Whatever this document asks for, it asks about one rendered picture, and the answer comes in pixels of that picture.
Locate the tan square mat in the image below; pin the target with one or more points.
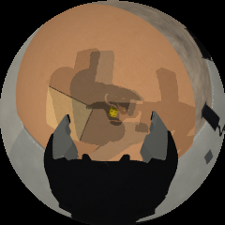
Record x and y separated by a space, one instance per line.
59 104

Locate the yellow die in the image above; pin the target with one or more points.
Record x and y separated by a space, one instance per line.
113 111

